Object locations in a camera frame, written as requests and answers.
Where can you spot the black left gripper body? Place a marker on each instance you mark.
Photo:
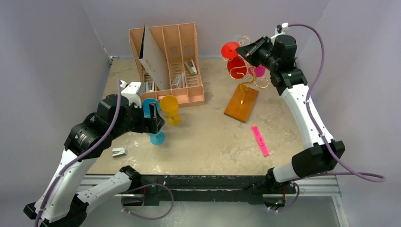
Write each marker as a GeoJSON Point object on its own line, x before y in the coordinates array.
{"type": "Point", "coordinates": [150, 124]}

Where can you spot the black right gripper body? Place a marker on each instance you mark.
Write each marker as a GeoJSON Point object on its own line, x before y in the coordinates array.
{"type": "Point", "coordinates": [258, 52]}

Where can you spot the teal wine glass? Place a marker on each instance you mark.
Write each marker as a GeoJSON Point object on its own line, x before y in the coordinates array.
{"type": "Point", "coordinates": [159, 138]}

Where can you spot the yellow plastic wine glass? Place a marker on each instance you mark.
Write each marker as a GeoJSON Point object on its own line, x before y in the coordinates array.
{"type": "Point", "coordinates": [170, 106]}

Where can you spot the red plastic wine glass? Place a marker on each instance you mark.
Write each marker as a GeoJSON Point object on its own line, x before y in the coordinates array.
{"type": "Point", "coordinates": [235, 64]}

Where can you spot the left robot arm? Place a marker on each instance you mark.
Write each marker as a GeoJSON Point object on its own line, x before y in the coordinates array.
{"type": "Point", "coordinates": [62, 205]}

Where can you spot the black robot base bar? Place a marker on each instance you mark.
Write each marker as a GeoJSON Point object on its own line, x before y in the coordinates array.
{"type": "Point", "coordinates": [253, 189]}

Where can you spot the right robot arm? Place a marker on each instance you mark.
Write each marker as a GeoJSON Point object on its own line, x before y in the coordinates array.
{"type": "Point", "coordinates": [321, 151]}

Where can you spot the magenta plastic wine glass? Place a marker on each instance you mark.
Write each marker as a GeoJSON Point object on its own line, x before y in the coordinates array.
{"type": "Point", "coordinates": [258, 71]}

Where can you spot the clear wine glass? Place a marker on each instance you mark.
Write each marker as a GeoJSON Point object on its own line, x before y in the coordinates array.
{"type": "Point", "coordinates": [242, 40]}

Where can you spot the small white metal clip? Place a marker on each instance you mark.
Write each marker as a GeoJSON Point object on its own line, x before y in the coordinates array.
{"type": "Point", "coordinates": [117, 152]}

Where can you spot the silver item in organizer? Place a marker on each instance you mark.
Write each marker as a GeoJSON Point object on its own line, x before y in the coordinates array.
{"type": "Point", "coordinates": [178, 81]}

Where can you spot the grey stapler in organizer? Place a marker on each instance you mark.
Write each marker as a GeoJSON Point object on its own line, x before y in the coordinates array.
{"type": "Point", "coordinates": [191, 67]}

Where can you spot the white paper folder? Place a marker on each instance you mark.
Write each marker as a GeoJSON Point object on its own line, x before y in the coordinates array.
{"type": "Point", "coordinates": [153, 60]}

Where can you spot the peach plastic file organizer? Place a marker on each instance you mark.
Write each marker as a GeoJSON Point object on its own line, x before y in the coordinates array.
{"type": "Point", "coordinates": [178, 43]}

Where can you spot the pink plastic clip tool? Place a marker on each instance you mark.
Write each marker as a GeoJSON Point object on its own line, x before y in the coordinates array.
{"type": "Point", "coordinates": [260, 141]}

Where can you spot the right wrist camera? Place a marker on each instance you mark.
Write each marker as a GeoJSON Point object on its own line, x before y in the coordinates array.
{"type": "Point", "coordinates": [281, 29]}

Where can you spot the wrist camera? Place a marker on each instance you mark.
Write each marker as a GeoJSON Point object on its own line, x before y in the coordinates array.
{"type": "Point", "coordinates": [133, 92]}
{"type": "Point", "coordinates": [281, 29]}

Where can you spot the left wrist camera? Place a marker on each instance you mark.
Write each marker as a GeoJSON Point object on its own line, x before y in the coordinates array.
{"type": "Point", "coordinates": [133, 92]}

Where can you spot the gold wire wine glass rack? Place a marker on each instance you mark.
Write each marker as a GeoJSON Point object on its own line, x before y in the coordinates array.
{"type": "Point", "coordinates": [244, 97]}

